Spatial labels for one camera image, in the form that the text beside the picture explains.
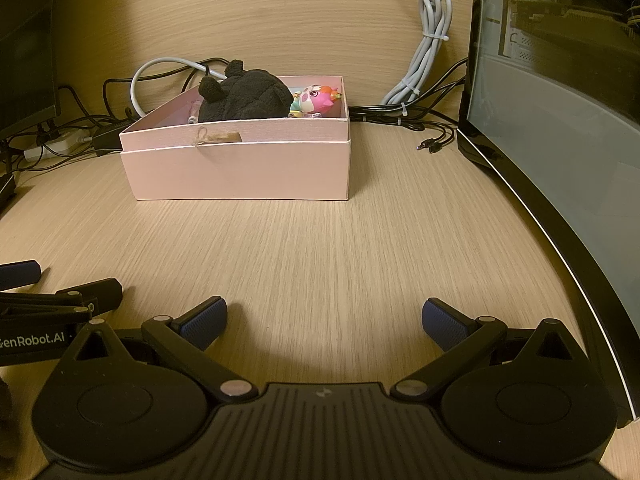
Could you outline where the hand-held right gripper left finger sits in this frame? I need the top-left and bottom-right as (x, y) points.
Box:
(75, 296), (256, 401)

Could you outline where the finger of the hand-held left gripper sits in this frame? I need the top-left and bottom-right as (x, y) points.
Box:
(0, 278), (124, 320)
(0, 259), (42, 291)

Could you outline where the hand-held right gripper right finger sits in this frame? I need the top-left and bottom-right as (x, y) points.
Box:
(390, 297), (573, 401)

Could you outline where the pink cardboard box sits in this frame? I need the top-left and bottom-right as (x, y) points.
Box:
(119, 75), (352, 202)

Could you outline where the black plush toy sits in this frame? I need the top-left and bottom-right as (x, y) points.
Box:
(196, 59), (294, 123)

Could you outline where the pink bird toy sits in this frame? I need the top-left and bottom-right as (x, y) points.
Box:
(290, 85), (343, 117)

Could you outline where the white power strip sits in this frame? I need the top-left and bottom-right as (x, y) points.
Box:
(24, 127), (101, 162)

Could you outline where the black power adapter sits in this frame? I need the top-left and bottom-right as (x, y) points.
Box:
(92, 122), (133, 156)

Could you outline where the black computer monitor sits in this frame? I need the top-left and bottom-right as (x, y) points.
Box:
(0, 0), (63, 141)

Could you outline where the computer case with glass panel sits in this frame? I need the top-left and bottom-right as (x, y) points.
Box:
(457, 0), (640, 428)

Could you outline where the light grey cable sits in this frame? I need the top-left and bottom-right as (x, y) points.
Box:
(130, 57), (228, 121)

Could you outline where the bundle of black cables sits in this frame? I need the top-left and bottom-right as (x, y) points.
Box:
(57, 57), (468, 156)

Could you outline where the white bundled cable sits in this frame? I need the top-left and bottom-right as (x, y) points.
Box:
(382, 0), (454, 106)

